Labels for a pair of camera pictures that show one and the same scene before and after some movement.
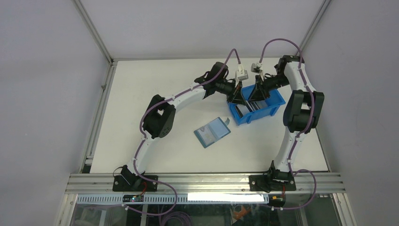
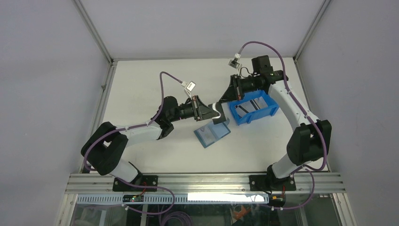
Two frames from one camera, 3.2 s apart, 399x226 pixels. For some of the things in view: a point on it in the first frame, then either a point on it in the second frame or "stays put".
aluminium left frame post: (95, 33) stays put
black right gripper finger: (259, 93) → (232, 92)
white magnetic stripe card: (206, 135) stays put
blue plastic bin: (275, 100) stays put
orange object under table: (238, 215) stays put
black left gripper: (235, 95) → (202, 112)
